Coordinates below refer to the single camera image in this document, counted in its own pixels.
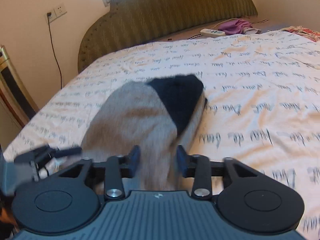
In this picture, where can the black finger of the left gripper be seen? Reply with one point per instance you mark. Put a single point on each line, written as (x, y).
(44, 154)

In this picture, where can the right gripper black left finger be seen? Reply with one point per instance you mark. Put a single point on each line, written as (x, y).
(115, 169)

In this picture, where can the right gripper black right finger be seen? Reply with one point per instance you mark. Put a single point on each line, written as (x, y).
(201, 169)

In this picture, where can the grey navy knitted sweater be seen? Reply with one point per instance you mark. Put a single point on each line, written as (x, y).
(158, 116)

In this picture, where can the gold cylindrical heater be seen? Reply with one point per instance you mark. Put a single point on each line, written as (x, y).
(16, 97)

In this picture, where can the white script-printed bed quilt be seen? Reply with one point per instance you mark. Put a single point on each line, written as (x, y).
(263, 104)

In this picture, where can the white remote control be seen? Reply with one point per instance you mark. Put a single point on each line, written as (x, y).
(212, 33)

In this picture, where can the purple cloth by headboard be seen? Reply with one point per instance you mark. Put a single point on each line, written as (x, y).
(238, 26)

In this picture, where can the olive green upholstered headboard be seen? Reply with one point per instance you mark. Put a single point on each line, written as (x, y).
(134, 22)

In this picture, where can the red patterned cloth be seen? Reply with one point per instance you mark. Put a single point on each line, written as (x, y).
(304, 32)

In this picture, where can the white wall socket plate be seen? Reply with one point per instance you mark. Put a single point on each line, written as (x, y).
(56, 13)

